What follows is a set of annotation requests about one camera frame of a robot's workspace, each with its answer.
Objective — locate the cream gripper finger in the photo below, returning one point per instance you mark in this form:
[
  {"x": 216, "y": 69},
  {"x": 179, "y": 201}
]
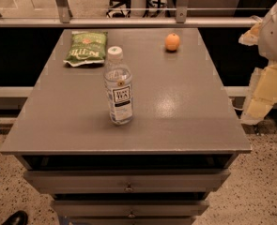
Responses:
[
  {"x": 261, "y": 96},
  {"x": 250, "y": 37}
]

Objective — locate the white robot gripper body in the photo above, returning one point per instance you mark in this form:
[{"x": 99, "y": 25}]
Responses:
[{"x": 275, "y": 37}]

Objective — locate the green jalapeno chip bag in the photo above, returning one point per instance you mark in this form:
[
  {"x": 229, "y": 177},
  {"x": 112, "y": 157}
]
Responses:
[{"x": 86, "y": 48}]

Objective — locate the clear plastic tea bottle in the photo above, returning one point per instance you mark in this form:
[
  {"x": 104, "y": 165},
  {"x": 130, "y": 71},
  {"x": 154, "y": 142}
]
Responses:
[{"x": 117, "y": 79}]

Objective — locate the orange fruit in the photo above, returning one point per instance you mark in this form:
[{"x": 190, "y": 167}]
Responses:
[{"x": 172, "y": 42}]

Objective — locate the black office chair base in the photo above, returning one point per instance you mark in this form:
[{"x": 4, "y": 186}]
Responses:
[{"x": 117, "y": 3}]

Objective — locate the upper grey drawer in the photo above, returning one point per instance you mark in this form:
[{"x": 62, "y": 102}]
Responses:
[{"x": 144, "y": 181}]

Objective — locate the grey drawer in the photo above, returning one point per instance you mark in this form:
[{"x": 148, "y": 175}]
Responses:
[
  {"x": 144, "y": 181},
  {"x": 129, "y": 209}
]

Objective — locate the metal railing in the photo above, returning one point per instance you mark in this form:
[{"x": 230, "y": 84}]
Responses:
[{"x": 99, "y": 13}]

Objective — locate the lower grey drawer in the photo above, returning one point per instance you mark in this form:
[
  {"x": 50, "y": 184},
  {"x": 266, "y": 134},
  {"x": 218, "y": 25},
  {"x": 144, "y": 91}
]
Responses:
[{"x": 129, "y": 209}]

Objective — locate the black shoe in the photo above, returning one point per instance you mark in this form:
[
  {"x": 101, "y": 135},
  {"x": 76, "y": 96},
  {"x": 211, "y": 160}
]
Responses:
[{"x": 18, "y": 218}]

